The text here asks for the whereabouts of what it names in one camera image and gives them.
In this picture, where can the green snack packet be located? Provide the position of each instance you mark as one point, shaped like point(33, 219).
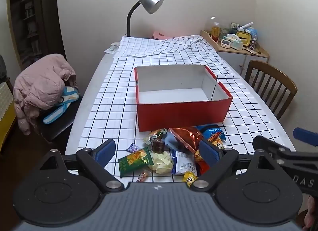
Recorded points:
point(134, 161)

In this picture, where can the brown wooden chair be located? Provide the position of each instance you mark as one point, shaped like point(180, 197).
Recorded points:
point(290, 89)

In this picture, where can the dark wooden bookshelf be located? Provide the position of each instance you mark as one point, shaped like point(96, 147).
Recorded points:
point(47, 22)

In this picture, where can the black chair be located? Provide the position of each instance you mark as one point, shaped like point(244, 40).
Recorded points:
point(62, 124)

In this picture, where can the white black checkered tablecloth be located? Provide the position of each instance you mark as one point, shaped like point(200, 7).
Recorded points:
point(111, 111)

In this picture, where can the white blue snack packet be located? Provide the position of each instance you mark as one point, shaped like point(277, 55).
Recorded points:
point(183, 164)

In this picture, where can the pink puffer jacket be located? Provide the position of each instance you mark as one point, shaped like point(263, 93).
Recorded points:
point(39, 84)

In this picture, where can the yellow box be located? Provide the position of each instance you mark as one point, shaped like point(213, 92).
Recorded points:
point(246, 41)

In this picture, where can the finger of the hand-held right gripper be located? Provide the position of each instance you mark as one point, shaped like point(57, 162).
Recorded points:
point(306, 137)
point(268, 144)

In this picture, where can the orange drink bottle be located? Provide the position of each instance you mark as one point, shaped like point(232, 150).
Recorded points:
point(215, 32)

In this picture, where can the red orange snack bag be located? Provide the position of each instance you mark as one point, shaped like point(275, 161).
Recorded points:
point(198, 157)

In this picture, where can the blue round container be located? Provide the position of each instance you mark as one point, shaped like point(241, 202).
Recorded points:
point(253, 32)

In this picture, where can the yellow white padded object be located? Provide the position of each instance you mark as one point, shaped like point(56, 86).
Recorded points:
point(6, 111)

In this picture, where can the brown shiny snack bag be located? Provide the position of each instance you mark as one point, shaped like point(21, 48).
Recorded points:
point(186, 137)

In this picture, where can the blue white bag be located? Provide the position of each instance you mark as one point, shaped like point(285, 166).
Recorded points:
point(69, 94)

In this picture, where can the pale yellow snack packet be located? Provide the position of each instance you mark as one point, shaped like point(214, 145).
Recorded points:
point(161, 162)

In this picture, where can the white tube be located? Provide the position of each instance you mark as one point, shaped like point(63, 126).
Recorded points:
point(246, 26)

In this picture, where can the clear plastic packet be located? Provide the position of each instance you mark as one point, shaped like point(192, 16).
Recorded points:
point(109, 50)

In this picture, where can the small glass dish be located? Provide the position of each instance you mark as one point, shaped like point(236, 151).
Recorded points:
point(115, 46)

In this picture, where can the yellow candy packet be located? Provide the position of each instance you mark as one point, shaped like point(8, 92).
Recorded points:
point(190, 177)

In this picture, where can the silver desk lamp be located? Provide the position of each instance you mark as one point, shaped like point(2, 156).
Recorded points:
point(149, 2)

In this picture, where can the green printed box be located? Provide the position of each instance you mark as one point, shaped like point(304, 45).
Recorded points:
point(235, 26)

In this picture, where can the white kitchen timer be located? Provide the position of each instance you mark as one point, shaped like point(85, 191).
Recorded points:
point(226, 43)

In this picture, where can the person's right hand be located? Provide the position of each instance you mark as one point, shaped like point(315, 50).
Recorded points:
point(313, 211)

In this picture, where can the blue snack bag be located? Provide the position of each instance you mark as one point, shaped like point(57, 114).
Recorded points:
point(211, 131)

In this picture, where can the purple candy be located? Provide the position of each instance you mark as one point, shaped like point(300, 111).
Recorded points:
point(132, 148)

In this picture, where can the small red candy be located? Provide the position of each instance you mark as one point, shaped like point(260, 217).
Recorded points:
point(143, 176)

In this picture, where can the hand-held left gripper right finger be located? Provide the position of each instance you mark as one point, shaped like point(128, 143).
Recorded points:
point(208, 152)

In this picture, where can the white wooden corner cabinet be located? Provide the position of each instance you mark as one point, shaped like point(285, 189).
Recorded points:
point(233, 57)

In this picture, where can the green white pastry packet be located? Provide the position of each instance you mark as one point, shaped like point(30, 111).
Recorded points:
point(154, 135)

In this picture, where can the red cardboard box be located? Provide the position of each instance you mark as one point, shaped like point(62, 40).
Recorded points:
point(181, 114)

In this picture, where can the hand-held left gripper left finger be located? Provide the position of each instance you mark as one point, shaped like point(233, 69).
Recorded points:
point(105, 150)

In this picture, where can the pink paper item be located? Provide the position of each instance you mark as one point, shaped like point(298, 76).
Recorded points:
point(157, 34)

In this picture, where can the pale green tissue box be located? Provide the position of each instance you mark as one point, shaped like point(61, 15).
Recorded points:
point(236, 43)

